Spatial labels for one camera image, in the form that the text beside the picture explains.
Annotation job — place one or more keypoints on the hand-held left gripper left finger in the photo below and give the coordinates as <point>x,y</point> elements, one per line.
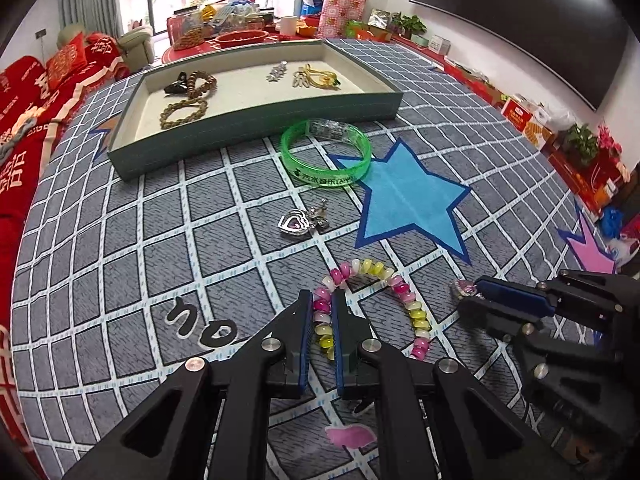
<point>303,342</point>

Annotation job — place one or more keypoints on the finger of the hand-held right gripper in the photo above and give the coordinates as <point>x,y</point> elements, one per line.
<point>515,295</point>
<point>492,317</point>

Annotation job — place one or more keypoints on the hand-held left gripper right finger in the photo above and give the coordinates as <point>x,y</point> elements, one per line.
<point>340,347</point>

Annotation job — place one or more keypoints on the pink silver pendant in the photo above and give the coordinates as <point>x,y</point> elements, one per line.
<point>462,289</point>

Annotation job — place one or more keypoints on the green shallow tray box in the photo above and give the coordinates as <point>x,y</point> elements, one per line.
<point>240,105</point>

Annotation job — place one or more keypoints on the silver rhinestone hair clip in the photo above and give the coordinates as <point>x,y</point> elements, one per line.
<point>276,71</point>

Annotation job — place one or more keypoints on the black hair claw clip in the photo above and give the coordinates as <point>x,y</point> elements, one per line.
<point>176,85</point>

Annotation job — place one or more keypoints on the silver heart pendant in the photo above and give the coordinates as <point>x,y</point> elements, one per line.
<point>292,222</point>

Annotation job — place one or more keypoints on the blue plastic bag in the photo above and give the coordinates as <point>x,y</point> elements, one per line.
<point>612,222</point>

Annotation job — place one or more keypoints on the potted plant with pink flowers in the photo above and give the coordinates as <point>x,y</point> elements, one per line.
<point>582,142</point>

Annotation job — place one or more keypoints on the green translucent bangle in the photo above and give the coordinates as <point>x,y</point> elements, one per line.
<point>300,170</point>

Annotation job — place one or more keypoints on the red gift carton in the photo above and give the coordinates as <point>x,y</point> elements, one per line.
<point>525,120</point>

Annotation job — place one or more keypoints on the black television screen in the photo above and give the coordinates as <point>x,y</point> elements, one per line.
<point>525,15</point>

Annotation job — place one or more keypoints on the green potted plant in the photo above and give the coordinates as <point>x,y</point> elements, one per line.
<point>410,25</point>

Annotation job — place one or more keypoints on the red basket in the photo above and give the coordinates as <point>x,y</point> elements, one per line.
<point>242,39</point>

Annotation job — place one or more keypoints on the red covered coffee table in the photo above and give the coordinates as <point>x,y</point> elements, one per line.
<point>190,52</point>

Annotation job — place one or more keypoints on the white cup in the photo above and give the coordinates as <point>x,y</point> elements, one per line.
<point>288,25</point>

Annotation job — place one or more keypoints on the pink patterned gift box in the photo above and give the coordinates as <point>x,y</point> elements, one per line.
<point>344,10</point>

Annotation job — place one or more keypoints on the beige armchair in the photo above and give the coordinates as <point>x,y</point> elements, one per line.
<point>136,45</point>

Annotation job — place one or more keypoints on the red covered sofa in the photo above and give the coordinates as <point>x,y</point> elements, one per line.
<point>20,110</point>

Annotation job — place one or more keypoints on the red embroidered cushion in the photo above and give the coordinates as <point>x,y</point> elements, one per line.
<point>65,57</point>

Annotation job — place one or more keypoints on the beige round cushion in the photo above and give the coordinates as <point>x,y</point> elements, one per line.
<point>70,35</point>

